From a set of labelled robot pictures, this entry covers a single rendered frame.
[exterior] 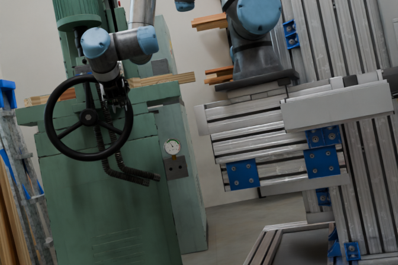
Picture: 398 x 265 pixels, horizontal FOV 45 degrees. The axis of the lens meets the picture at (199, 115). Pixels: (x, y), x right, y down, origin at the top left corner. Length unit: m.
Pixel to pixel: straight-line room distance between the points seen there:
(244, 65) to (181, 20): 2.99
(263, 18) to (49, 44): 3.43
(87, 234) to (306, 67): 0.97
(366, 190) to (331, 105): 0.42
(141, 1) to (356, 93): 0.64
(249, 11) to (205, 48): 3.05
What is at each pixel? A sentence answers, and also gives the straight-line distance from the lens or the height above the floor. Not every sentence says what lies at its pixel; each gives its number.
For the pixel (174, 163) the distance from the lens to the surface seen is 1.74.
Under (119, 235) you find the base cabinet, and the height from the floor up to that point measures 0.38.
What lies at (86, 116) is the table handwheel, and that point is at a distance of 1.58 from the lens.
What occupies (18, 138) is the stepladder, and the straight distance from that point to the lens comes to 2.82.
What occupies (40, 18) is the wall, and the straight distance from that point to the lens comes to 4.59.
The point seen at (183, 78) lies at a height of 0.92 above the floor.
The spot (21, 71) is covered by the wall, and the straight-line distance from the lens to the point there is 4.57.
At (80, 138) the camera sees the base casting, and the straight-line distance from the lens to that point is 1.78.
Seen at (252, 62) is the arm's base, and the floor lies 0.86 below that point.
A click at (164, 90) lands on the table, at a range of 1.78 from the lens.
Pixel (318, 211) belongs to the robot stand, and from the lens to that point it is 1.63.
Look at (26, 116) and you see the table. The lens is 1.82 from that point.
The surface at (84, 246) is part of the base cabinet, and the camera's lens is 1.82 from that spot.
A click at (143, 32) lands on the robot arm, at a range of 1.25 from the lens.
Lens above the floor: 0.71
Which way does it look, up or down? 1 degrees up
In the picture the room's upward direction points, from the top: 11 degrees counter-clockwise
